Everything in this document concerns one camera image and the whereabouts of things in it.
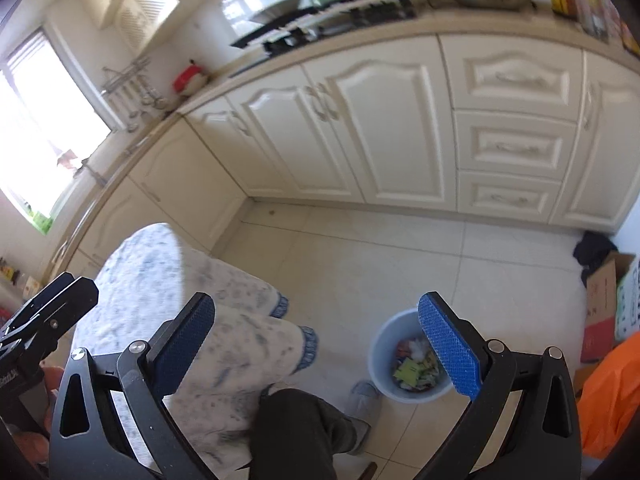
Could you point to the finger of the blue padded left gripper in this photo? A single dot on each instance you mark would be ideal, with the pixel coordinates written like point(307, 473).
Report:
point(48, 293)

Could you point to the black gas stove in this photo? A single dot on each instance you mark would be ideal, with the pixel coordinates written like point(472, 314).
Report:
point(305, 26)

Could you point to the orange plastic bag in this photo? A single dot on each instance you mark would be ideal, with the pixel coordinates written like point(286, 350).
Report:
point(610, 398)

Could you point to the floral white blue tablecloth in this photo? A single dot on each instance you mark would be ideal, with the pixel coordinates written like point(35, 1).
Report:
point(251, 346)

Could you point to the steel sink with faucet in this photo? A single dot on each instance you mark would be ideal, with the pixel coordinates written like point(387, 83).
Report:
point(101, 166)

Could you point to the dark cloth on floor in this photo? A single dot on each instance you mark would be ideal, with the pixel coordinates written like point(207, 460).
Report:
point(591, 252)

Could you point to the grey slipper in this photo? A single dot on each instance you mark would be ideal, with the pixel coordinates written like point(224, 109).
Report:
point(363, 408)

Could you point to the metal utensil rack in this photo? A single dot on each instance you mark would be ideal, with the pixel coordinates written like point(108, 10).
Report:
point(131, 96)

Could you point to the red white container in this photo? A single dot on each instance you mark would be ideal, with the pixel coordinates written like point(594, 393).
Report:
point(193, 79)

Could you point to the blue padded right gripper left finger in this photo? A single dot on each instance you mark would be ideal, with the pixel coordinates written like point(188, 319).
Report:
point(88, 439)

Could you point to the metal wok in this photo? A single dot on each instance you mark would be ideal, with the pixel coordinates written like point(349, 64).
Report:
point(275, 11)

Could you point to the person's left hand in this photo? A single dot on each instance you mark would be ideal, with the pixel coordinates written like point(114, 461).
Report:
point(35, 447)

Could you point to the trash pile in bin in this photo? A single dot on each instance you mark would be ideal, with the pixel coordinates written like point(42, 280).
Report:
point(417, 368)

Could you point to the wooden chair part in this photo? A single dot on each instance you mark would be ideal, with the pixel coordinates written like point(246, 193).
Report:
point(369, 471)

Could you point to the brown red cardboard box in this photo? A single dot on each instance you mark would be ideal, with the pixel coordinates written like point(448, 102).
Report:
point(599, 336)

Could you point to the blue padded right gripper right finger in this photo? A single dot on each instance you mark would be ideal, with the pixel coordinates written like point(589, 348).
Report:
point(543, 439)

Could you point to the dark trouser leg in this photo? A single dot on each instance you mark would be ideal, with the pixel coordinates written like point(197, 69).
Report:
point(295, 436)

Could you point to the kitchen window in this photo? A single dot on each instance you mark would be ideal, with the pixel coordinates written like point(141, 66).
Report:
point(48, 126)

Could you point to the light blue trash bin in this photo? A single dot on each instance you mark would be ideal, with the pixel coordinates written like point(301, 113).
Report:
point(381, 360)

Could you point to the cream kitchen cabinet run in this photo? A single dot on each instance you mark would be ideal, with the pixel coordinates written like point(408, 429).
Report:
point(481, 115)

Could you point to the white green rice sack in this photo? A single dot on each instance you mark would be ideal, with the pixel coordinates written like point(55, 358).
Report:
point(627, 312)

